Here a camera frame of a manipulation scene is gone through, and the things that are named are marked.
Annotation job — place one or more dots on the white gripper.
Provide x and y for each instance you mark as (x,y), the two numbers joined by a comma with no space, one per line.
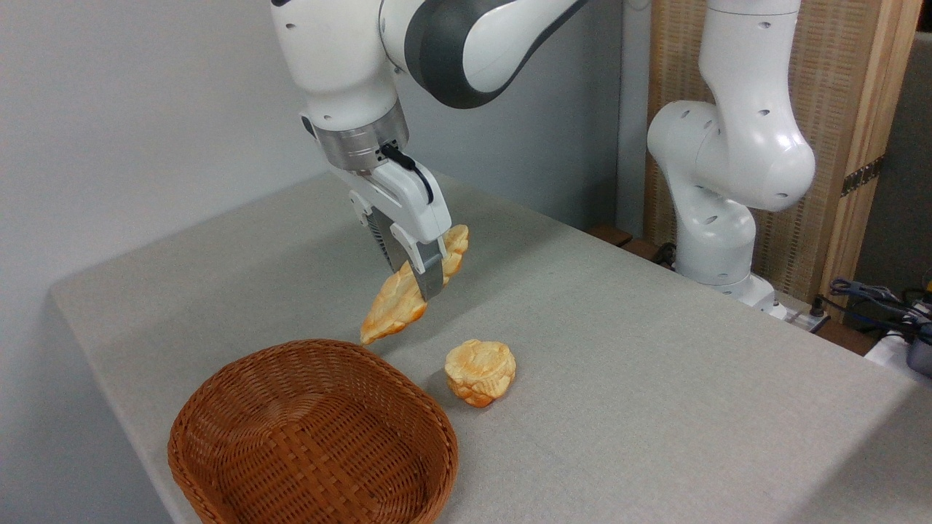
(408,204)

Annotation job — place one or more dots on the long braided bread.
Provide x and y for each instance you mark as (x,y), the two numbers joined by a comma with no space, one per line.
(393,309)

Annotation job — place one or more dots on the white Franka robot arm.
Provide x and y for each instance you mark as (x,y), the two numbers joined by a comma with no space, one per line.
(735,160)

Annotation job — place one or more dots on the round bread roll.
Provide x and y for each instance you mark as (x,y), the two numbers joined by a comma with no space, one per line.
(480,371)

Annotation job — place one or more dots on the brown wooden block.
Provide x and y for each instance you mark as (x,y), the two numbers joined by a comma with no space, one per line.
(610,234)

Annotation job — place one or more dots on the brown wicker basket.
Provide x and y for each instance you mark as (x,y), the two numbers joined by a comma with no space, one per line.
(313,437)

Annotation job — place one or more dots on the grey tablecloth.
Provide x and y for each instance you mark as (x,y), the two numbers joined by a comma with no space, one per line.
(619,407)

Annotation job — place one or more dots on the wooden rattan screen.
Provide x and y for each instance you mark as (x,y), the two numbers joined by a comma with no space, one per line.
(826,73)

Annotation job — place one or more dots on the metal screen hinge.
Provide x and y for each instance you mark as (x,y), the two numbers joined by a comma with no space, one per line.
(863,176)

